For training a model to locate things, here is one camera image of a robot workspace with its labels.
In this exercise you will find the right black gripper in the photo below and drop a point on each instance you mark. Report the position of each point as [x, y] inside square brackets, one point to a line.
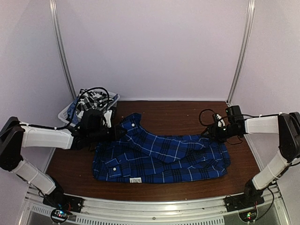
[211, 127]

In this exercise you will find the grey plastic laundry basket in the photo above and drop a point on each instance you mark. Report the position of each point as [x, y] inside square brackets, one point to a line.
[63, 114]

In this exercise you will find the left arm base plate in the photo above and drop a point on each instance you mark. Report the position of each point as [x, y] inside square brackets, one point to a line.
[70, 203]

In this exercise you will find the blue patterned shirt in basket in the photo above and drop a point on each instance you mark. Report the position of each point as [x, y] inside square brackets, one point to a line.
[74, 111]

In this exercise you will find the circuit board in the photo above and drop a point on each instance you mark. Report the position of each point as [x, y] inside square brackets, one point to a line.
[59, 216]
[248, 216]

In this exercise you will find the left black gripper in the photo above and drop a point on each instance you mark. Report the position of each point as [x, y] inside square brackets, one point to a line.
[116, 136]

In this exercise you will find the left aluminium frame post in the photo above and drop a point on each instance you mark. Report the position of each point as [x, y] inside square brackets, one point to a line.
[61, 49]

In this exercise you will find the aluminium frame post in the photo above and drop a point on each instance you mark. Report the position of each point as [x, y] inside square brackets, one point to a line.
[61, 49]
[243, 49]

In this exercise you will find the right circuit board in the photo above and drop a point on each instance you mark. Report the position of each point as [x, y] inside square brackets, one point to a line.
[248, 216]

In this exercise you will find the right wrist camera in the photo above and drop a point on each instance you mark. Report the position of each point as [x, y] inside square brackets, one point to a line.
[218, 120]

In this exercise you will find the blue plaid long sleeve shirt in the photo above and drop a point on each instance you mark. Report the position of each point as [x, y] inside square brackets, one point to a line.
[143, 157]

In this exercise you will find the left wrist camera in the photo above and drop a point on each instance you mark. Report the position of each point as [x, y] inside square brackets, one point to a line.
[109, 115]

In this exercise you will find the right aluminium frame post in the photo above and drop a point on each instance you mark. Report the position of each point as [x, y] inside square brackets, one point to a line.
[243, 49]

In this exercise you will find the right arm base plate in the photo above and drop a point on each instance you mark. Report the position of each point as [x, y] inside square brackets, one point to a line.
[243, 203]

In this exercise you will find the black white checked shirt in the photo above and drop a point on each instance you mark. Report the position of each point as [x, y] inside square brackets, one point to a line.
[93, 99]

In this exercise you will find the front aluminium rail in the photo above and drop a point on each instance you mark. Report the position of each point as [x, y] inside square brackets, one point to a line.
[209, 211]

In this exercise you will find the left circuit board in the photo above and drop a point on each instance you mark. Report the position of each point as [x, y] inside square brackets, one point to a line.
[59, 216]

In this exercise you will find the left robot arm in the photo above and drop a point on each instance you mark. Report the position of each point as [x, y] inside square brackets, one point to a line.
[94, 126]

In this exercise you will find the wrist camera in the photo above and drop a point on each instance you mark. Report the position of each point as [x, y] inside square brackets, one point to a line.
[218, 120]
[109, 115]

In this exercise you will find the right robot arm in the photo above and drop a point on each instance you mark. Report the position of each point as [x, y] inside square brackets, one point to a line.
[285, 125]

